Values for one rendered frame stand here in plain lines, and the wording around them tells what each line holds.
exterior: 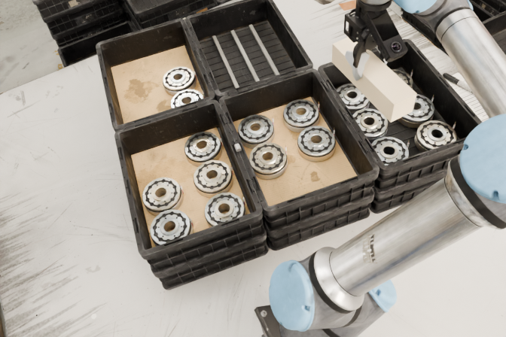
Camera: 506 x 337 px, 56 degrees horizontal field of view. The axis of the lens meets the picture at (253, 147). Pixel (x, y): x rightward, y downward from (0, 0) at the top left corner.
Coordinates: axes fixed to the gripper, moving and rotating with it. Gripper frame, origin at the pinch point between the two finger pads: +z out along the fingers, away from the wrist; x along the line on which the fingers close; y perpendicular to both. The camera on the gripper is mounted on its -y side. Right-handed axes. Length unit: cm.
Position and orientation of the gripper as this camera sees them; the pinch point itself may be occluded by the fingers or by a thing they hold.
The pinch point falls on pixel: (371, 72)
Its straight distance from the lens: 117.3
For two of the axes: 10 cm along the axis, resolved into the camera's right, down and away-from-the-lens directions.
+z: 1.0, 6.0, 7.9
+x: -8.8, 4.2, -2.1
